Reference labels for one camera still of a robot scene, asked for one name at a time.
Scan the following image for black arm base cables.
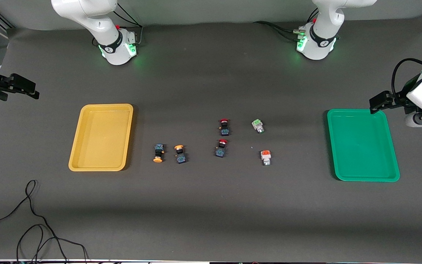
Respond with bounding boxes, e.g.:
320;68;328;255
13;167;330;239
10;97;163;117
112;2;144;46
253;9;319;41

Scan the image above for black right arm base cables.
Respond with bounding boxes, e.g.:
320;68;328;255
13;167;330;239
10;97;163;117
112;2;144;46

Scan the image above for loose black cable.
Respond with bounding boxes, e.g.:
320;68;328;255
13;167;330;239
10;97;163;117
0;180;89;264

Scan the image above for yellow push button switch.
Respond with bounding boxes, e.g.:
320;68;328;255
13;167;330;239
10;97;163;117
174;145;188;164
153;144;166;163

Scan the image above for red push button switch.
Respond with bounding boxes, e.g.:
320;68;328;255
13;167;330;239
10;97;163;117
218;118;231;136
215;139;228;158

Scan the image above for yellow plastic tray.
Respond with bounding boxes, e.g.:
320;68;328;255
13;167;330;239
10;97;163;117
68;104;134;172

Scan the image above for dark grey table cover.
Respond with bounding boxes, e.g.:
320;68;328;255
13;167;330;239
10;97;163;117
0;15;422;263

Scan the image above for green plastic tray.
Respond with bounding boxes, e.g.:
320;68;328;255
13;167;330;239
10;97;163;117
327;109;400;183

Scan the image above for black left arm base cables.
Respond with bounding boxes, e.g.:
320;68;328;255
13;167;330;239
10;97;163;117
253;9;319;41

